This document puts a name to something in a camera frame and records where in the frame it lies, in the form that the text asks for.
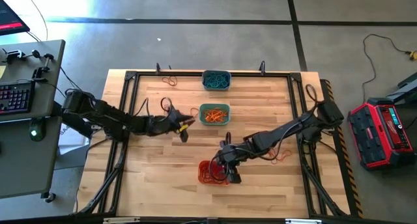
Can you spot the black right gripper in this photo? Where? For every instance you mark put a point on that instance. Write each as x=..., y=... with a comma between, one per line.
x=233, y=154

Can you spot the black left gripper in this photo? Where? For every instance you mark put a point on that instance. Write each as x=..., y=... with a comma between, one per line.
x=166, y=124

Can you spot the orange plastic basket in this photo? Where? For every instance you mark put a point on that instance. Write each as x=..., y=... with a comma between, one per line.
x=202, y=181

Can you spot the wide blue rubber band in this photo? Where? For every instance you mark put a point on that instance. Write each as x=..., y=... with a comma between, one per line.
x=213, y=77

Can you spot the thin teal rubber band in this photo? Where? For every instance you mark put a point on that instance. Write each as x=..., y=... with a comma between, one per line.
x=223, y=82

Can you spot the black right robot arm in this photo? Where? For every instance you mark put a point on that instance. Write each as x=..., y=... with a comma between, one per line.
x=293, y=128

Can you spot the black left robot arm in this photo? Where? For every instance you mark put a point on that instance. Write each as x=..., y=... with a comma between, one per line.
x=107, y=115

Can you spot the green plastic basket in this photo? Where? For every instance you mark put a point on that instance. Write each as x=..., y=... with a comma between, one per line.
x=202, y=120

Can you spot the blue-grey plastic basket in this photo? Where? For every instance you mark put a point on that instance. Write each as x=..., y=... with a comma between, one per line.
x=229, y=80

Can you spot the black table clamp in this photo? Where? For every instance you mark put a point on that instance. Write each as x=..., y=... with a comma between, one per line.
x=158, y=67
x=262, y=67

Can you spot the black desk leg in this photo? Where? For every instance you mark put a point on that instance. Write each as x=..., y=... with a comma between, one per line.
x=78, y=128

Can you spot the white cardboard box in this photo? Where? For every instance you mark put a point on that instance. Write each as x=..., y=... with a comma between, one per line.
x=68, y=142

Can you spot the black yellow hazard tape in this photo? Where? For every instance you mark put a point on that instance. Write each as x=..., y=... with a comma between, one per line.
x=353, y=191

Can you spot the black computer mouse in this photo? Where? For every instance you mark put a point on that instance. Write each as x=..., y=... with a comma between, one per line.
x=36, y=131

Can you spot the black desk clamp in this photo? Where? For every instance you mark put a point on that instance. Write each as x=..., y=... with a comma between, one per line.
x=39, y=73

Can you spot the red black power station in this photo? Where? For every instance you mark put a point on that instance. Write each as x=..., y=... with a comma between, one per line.
x=374, y=133

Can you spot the black caster wheel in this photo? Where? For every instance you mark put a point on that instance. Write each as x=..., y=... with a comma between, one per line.
x=49, y=197

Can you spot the black backlit keyboard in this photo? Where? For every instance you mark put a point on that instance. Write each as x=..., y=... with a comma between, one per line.
x=16, y=97

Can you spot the grey desk top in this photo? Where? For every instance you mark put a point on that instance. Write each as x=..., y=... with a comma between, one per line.
x=19, y=71
x=19, y=165

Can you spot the silver desk clamp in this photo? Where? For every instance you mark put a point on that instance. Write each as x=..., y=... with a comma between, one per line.
x=13, y=54

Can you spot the yellow sticky note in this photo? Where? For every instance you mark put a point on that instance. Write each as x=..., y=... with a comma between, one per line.
x=2, y=71

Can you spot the grey metal stand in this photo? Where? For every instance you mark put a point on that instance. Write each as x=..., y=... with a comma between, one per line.
x=404, y=90

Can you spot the monitor with red bar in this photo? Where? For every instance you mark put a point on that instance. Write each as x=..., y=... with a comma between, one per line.
x=9, y=20

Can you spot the yellow plug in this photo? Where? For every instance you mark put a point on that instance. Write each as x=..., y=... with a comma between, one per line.
x=413, y=55

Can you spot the silver metal bracket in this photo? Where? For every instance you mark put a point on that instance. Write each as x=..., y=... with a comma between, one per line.
x=303, y=221
x=121, y=220

